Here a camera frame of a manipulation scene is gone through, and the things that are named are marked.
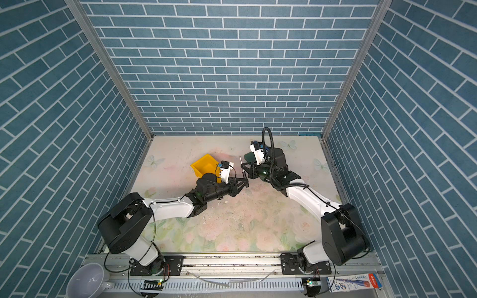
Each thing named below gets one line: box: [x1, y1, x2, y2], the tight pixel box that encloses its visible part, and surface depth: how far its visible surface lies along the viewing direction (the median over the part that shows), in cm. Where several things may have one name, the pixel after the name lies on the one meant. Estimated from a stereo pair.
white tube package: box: [326, 273, 383, 294], surface depth 71 cm
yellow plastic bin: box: [190, 153, 222, 184], surface depth 103 cm
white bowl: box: [65, 262, 110, 298], surface depth 68 cm
